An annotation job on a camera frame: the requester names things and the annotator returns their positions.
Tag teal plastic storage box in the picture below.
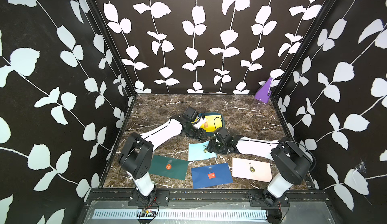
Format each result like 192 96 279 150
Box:
198 113 225 133

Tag yellow envelope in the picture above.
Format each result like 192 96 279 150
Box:
201 115 223 132

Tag light blue envelope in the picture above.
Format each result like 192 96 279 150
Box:
188 141 217 161

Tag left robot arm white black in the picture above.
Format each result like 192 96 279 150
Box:
118 107 207 199

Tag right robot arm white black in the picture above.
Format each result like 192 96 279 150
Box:
207 127 316 206

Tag dark blue sealed envelope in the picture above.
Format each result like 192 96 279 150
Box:
191 163 233 189

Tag pale pink sealed envelope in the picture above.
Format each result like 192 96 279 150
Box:
232 158 272 182

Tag dark green sealed envelope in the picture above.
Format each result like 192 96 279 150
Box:
149 155 189 181

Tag purple plastic stand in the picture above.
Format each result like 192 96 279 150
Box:
255 77 273 104

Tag small electronics board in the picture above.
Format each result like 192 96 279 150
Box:
137 209 158 220

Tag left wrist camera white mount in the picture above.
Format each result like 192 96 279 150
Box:
193 116 207 129

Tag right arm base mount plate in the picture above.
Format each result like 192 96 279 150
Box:
246 189 289 209

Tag white perforated rail strip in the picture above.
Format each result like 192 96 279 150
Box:
92 209 268 222

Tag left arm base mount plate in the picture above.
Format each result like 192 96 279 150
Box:
128 189 170 207

